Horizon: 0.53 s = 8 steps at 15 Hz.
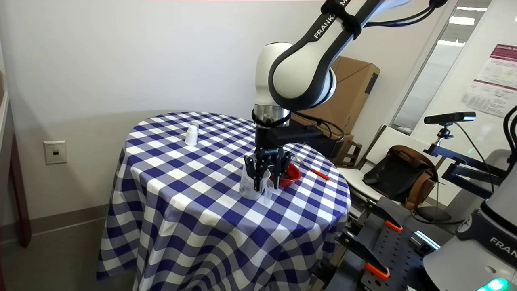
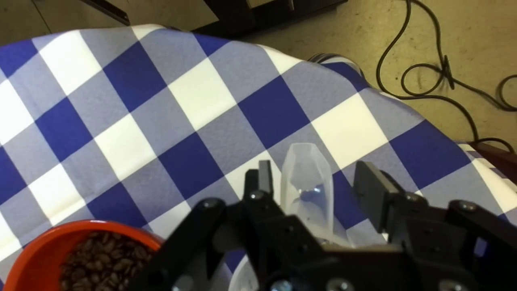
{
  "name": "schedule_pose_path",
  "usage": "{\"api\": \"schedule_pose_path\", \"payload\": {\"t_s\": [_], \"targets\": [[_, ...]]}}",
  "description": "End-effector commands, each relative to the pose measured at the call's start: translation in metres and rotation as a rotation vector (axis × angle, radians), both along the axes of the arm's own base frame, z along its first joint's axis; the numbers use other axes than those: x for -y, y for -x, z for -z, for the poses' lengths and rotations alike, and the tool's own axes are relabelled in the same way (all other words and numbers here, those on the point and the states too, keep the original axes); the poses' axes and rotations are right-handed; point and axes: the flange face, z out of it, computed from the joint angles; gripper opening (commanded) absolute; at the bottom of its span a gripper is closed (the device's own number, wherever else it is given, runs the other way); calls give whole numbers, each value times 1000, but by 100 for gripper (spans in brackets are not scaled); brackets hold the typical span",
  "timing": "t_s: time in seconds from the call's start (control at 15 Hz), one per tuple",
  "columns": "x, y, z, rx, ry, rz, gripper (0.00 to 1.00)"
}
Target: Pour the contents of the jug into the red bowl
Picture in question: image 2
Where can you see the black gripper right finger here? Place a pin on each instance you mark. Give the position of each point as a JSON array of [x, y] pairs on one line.
[[425, 226]]

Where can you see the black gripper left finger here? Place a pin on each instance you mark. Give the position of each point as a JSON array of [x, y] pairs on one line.
[[215, 242]]

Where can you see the clear plastic measuring jug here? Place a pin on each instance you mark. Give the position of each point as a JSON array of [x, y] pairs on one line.
[[307, 177]]

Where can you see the red plastic bowl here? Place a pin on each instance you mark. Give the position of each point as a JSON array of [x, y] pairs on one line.
[[37, 252]]

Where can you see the dark coffee beans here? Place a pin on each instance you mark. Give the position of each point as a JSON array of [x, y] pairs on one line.
[[102, 263]]

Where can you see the blue white checkered tablecloth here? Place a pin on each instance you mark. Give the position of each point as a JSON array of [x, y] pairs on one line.
[[162, 106]]

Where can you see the black floor stand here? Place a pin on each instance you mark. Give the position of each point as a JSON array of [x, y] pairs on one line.
[[259, 12]]

